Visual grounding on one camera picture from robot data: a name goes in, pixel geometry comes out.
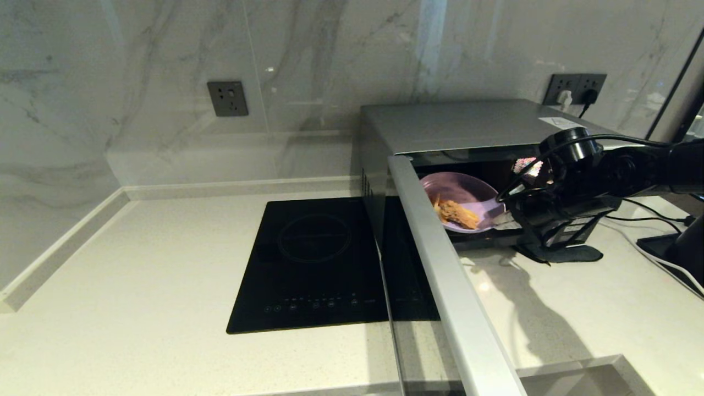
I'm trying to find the purple plate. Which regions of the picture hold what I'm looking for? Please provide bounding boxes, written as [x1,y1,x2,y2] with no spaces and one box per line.
[421,172,508,235]

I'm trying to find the silver microwave oven body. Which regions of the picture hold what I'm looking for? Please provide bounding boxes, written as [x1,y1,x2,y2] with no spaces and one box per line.
[360,99,644,255]

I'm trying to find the fried food pieces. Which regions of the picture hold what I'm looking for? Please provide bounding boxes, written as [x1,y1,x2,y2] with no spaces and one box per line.
[440,201,480,230]

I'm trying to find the dark oval pad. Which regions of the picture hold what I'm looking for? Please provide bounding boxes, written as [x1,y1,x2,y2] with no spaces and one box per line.
[514,244,604,265]

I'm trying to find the white sticker label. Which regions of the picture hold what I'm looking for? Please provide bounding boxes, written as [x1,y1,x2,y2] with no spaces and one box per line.
[539,117,582,130]

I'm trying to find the black power plug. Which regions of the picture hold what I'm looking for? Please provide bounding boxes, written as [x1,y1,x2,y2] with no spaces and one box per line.
[577,88,598,119]

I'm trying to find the black induction cooktop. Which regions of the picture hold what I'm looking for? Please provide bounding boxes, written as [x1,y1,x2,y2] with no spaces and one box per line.
[227,197,392,334]

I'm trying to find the thin black power cable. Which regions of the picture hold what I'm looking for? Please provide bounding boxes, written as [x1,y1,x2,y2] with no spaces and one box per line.
[621,198,695,226]
[605,216,683,234]

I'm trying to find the white power cable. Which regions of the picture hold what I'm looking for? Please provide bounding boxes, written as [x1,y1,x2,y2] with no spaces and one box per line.
[605,220,704,296]

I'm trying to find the dark double wall socket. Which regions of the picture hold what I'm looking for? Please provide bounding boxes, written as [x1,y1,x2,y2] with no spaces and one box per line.
[543,73,607,106]

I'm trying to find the black metal door frame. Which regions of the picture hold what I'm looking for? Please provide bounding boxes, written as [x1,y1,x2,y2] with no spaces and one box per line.
[646,25,704,141]

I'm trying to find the grey single wall socket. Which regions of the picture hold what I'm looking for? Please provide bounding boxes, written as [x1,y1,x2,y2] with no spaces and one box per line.
[207,81,249,117]

